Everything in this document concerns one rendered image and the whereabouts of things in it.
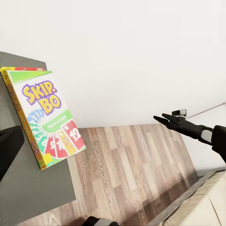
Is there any board game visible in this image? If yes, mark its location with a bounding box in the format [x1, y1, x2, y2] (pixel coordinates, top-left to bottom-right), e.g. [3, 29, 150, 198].
[0, 67, 86, 170]

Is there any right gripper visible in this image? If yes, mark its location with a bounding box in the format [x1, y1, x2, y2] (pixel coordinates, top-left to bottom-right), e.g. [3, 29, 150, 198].
[153, 113, 194, 136]

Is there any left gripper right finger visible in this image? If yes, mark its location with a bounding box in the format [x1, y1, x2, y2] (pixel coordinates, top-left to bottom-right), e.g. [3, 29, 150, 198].
[211, 125, 226, 163]

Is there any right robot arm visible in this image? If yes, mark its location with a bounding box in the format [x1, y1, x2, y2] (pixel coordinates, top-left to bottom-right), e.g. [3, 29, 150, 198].
[153, 109, 218, 153]

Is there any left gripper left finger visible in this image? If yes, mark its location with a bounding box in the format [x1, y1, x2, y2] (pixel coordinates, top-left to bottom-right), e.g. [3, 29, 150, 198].
[0, 125, 24, 182]

